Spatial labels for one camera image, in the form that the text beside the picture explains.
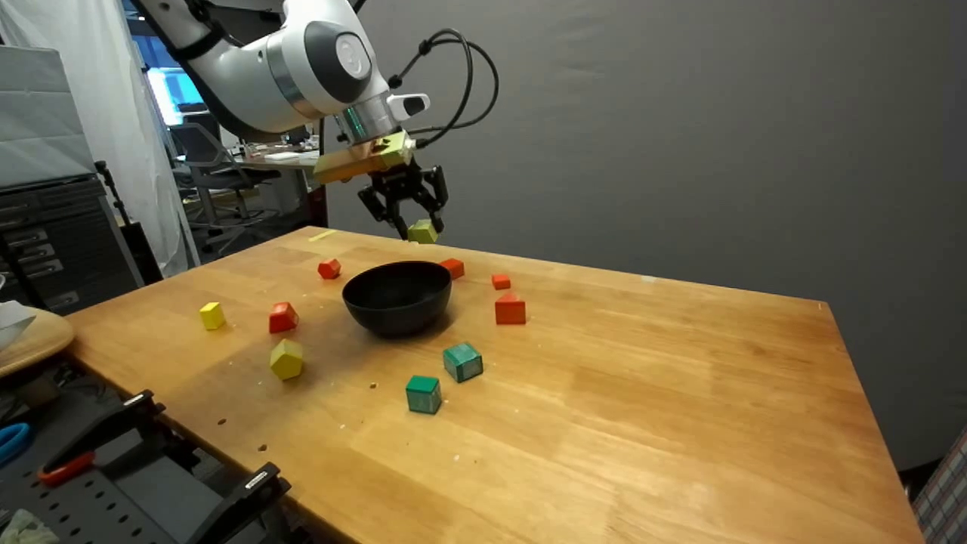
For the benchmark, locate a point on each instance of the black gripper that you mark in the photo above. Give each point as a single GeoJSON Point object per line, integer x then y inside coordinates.
{"type": "Point", "coordinates": [397, 184]}

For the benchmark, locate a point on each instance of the yellow-green rectangular wooden block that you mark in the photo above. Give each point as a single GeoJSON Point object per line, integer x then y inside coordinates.
{"type": "Point", "coordinates": [422, 232]}

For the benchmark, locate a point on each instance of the orange wooden block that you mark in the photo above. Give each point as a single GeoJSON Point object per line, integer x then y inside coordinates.
{"type": "Point", "coordinates": [503, 281]}
{"type": "Point", "coordinates": [453, 271]}

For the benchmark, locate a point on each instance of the red triangular wooden block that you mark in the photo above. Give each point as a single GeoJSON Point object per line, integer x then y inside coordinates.
{"type": "Point", "coordinates": [512, 309]}

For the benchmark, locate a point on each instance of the teal wooden block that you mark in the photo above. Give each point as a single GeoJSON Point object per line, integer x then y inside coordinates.
{"type": "Point", "coordinates": [463, 362]}
{"type": "Point", "coordinates": [424, 394]}

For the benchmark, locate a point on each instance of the yellow-green pentagonal wooden block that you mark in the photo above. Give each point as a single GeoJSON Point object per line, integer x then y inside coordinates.
{"type": "Point", "coordinates": [288, 360]}

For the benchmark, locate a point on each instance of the yellow wooden cube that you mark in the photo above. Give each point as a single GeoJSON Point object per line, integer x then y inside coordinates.
{"type": "Point", "coordinates": [213, 317]}

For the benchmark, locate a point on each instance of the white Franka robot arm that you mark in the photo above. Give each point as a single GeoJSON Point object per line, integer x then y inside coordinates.
{"type": "Point", "coordinates": [274, 69]}

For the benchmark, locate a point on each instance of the black bowl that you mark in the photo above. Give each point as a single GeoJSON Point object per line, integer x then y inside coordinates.
{"type": "Point", "coordinates": [397, 320]}

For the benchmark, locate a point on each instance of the yellow tape strip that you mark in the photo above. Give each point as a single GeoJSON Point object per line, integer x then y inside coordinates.
{"type": "Point", "coordinates": [320, 235]}

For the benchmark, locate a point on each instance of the white desk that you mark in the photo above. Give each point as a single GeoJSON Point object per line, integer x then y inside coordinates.
{"type": "Point", "coordinates": [274, 157]}

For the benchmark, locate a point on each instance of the black office chair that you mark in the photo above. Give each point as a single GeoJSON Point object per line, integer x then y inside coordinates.
{"type": "Point", "coordinates": [201, 152]}

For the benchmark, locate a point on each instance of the computer monitor blue screen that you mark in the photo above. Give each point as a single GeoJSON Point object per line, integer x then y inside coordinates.
{"type": "Point", "coordinates": [177, 92]}

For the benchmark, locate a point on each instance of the white fabric curtain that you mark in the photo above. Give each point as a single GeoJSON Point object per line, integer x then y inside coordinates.
{"type": "Point", "coordinates": [130, 192]}

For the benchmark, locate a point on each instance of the grey collapsible backdrop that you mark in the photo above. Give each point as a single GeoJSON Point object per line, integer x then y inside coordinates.
{"type": "Point", "coordinates": [704, 152]}

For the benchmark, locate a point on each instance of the black equipment case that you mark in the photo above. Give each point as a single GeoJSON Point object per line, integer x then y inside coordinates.
{"type": "Point", "coordinates": [62, 243]}

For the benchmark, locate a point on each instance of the grey storage box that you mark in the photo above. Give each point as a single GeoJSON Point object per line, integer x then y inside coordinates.
{"type": "Point", "coordinates": [39, 123]}

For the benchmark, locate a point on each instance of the round wooden board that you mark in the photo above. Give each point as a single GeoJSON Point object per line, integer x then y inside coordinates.
{"type": "Point", "coordinates": [45, 343]}

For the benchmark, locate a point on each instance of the white crumpled paper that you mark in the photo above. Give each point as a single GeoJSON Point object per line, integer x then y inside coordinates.
{"type": "Point", "coordinates": [12, 324]}

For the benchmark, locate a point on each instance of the small white crumpled object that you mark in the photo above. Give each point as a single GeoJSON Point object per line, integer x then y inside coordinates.
{"type": "Point", "coordinates": [21, 529]}

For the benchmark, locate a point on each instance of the wrist mounted stereo camera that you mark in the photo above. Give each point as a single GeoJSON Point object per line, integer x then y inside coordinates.
{"type": "Point", "coordinates": [358, 161]}

